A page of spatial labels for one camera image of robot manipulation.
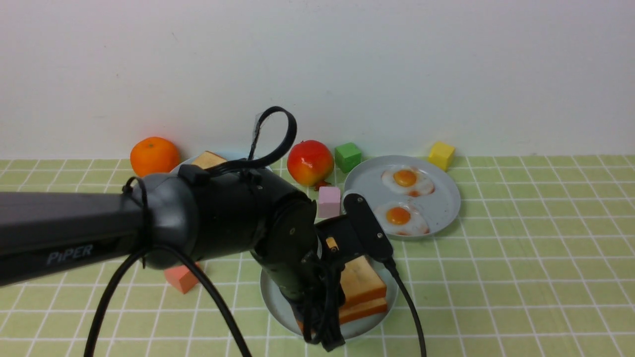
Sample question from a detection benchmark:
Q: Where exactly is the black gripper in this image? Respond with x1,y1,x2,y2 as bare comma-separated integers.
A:
288,215,365,352

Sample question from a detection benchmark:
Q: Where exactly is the black camera cable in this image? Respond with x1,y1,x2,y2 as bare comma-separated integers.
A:
383,258,428,357

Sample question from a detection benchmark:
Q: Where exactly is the orange mandarin fruit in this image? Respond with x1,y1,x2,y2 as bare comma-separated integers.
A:
129,136,181,177

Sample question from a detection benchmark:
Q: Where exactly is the back fried egg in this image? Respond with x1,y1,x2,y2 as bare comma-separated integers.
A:
381,166,436,197

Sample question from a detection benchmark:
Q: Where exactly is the grey plate with eggs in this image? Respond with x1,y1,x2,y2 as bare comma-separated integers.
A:
343,155,462,240

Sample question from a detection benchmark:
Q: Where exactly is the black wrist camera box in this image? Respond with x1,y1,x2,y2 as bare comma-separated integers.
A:
343,193,395,268

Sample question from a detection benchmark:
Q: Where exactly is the fried egg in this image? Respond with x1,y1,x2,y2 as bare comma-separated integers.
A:
373,202,430,237
381,166,436,197

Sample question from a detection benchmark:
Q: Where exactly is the red yellow pomegranate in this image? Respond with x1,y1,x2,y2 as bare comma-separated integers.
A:
287,140,335,191

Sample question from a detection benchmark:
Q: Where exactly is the green cube block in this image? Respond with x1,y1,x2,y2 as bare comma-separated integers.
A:
335,142,363,173

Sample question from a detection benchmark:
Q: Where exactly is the salmon red cube block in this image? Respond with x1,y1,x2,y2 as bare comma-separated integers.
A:
163,266,199,294

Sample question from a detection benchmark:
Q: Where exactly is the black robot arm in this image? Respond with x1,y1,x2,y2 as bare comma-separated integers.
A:
0,165,345,356

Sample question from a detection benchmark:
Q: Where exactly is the pink cube block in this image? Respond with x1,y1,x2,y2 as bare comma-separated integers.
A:
317,186,342,219

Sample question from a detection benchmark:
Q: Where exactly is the front fried egg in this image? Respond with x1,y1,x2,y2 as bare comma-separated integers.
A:
373,202,430,237

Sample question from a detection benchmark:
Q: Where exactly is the toast slice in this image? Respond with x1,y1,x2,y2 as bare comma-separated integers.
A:
190,151,227,170
340,256,387,309
339,297,395,339

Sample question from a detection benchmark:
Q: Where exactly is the empty light blue plate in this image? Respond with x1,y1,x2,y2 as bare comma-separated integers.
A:
260,258,401,343

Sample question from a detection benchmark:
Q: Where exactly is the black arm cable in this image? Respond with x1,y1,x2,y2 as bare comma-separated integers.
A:
83,106,298,357

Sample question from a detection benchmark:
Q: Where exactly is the yellow cube block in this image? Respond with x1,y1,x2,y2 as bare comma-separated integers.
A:
427,141,456,172

